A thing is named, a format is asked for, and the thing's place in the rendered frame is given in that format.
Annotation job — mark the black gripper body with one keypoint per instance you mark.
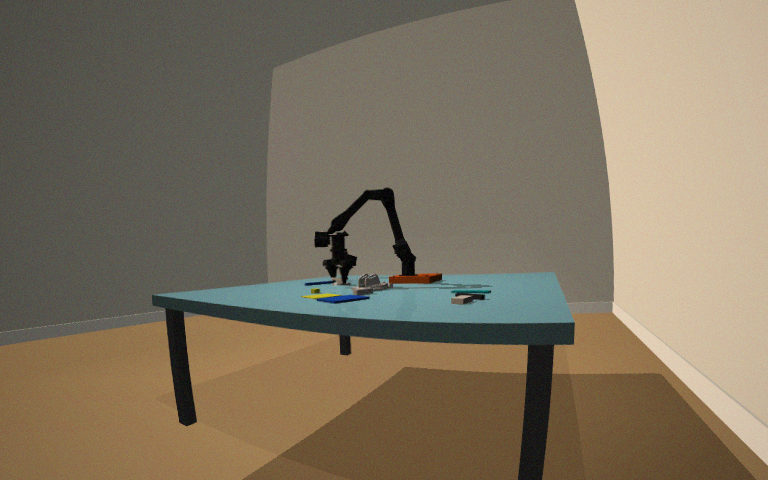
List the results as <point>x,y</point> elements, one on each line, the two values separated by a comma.
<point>339,258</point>

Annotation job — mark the blue rectangular plate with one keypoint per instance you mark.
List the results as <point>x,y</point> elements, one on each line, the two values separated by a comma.
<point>343,299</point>

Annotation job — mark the yellow rectangular plate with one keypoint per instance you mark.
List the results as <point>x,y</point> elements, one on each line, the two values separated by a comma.
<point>321,296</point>

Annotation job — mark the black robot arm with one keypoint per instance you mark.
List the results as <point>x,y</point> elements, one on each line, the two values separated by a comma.
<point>386,195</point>

